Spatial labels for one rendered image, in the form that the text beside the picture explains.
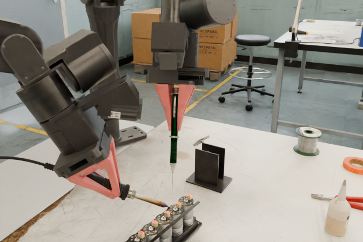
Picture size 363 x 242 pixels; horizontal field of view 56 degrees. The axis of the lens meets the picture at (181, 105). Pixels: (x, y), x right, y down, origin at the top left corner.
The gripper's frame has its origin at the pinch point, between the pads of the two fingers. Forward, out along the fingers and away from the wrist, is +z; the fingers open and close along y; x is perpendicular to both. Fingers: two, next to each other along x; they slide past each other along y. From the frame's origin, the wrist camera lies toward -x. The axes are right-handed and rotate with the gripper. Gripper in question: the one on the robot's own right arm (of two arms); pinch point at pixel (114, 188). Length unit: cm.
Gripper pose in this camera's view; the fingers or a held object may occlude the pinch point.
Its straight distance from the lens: 53.8
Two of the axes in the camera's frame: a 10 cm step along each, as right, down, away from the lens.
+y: -1.2, -3.4, 9.3
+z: 4.6, 8.1, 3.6
